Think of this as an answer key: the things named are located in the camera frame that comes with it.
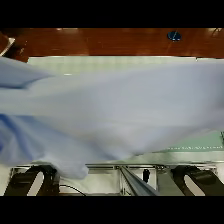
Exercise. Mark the blue round disc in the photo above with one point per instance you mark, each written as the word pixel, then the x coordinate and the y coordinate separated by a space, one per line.
pixel 174 35

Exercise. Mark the light blue shirt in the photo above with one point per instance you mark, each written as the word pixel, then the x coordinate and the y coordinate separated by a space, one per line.
pixel 116 110

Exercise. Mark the silver frame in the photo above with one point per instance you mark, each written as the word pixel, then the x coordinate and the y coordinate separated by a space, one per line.
pixel 137 185

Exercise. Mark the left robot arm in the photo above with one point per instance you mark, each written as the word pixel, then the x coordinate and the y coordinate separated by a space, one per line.
pixel 19 182

